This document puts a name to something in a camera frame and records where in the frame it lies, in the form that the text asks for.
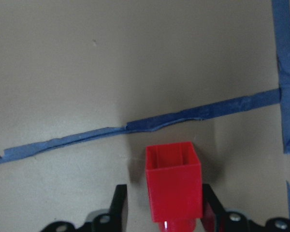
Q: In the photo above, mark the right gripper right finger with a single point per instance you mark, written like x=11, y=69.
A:
x=217, y=219

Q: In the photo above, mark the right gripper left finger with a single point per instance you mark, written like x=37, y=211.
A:
x=114, y=220

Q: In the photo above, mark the red toy block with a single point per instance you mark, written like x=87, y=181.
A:
x=174, y=183

